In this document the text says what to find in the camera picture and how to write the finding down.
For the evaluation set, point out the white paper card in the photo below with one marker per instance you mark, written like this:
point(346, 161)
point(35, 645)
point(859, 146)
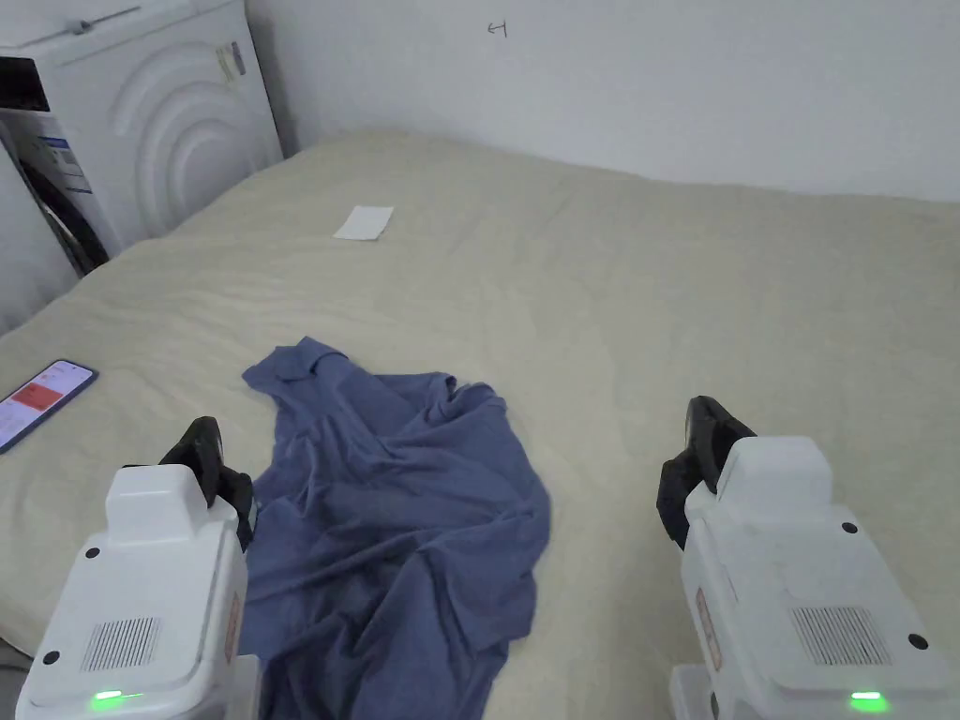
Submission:
point(364, 223)

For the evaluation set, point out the white washing machine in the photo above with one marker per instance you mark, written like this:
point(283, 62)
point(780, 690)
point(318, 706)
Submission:
point(165, 120)

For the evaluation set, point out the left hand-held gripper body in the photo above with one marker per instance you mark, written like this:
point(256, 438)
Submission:
point(150, 592)

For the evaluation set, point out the bed with beige sheet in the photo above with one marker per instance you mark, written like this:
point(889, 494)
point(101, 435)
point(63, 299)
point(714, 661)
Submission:
point(600, 300)

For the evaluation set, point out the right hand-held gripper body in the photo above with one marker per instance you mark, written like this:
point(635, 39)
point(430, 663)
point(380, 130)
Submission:
point(795, 585)

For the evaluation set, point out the blue shirt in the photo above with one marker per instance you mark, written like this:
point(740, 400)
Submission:
point(390, 525)

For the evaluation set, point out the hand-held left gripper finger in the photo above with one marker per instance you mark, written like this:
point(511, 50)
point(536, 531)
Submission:
point(202, 450)
point(238, 506)

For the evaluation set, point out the smartphone with blue case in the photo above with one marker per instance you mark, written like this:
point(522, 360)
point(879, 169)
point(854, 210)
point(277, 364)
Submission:
point(41, 401)

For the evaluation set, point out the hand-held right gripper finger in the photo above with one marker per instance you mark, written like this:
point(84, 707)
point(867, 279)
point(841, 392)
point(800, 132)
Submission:
point(673, 495)
point(712, 435)

